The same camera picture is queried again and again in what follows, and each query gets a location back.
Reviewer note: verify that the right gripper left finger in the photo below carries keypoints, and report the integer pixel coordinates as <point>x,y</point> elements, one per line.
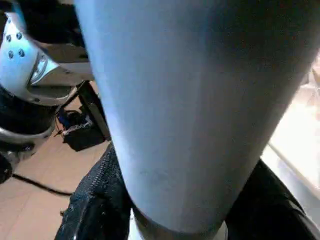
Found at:
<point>100,200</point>

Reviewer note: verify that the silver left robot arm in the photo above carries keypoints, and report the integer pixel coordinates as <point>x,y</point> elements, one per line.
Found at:
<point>15,55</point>

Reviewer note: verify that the white plastic table top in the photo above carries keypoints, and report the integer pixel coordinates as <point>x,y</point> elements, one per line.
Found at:
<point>300,130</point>

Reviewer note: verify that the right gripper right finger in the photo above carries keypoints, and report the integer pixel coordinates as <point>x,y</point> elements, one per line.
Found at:
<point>270,212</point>

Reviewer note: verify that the black floor power box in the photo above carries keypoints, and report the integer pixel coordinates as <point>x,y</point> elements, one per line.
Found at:
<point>80,135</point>

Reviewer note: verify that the black metal frame bar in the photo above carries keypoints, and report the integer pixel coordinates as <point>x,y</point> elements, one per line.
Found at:
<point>93,112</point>

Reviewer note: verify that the white plastic table leg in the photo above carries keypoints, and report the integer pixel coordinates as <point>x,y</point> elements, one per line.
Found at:
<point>187,100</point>

